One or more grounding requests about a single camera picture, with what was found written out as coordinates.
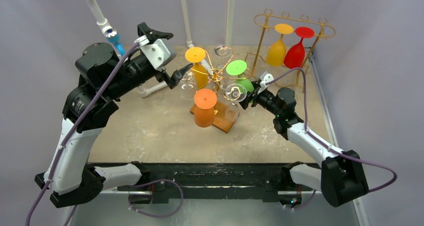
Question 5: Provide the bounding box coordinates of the red plastic wine glass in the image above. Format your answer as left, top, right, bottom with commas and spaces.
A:
284, 26, 315, 69

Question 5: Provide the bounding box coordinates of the gold scroll glass tree stand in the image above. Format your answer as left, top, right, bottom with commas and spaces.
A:
203, 50, 253, 92

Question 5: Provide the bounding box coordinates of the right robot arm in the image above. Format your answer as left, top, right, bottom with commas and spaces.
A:
240, 81, 370, 207

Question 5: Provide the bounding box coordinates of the clear wine glass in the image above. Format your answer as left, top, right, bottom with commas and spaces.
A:
224, 83, 248, 122
214, 45, 233, 70
179, 70, 198, 100

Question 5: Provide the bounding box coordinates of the orange plastic wine glass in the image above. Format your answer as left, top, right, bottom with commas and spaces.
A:
194, 89, 218, 128

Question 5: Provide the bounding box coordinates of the blue faucet handle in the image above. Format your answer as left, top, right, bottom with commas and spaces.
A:
104, 28, 125, 56

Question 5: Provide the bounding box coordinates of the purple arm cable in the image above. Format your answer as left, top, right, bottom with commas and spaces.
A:
268, 67, 398, 194
25, 42, 140, 226

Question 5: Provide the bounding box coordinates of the green plastic wine glass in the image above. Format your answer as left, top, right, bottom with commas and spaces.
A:
223, 60, 254, 94

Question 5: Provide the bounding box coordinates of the wooden base board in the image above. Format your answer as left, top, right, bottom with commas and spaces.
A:
211, 100, 235, 134

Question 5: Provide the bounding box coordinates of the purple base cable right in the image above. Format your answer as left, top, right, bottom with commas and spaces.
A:
281, 189, 317, 212

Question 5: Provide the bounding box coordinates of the gold wire wine glass rack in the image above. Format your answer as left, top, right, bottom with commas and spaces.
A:
245, 9, 337, 80

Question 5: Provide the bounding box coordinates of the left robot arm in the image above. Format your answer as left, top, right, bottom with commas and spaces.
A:
34, 22, 192, 208

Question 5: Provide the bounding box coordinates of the yellow wine glass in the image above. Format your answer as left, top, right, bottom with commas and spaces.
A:
184, 47, 209, 90
265, 23, 294, 67

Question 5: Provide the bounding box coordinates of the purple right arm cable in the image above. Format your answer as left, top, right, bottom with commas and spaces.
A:
268, 67, 398, 194

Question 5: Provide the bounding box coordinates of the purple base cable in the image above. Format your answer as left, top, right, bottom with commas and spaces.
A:
128, 179, 184, 219
281, 189, 317, 212

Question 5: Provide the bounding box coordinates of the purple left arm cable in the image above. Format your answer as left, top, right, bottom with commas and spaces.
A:
25, 42, 140, 226

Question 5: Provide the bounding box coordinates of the black table front rail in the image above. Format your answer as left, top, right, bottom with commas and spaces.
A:
118, 163, 313, 205

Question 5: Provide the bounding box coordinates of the yellow wine glass front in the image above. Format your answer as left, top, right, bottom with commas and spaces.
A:
265, 23, 294, 67

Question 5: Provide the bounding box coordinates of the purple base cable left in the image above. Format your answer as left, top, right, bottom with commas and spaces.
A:
128, 179, 184, 219

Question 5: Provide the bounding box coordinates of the white PVC pipe frame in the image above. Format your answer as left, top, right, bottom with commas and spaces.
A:
85, 0, 214, 98

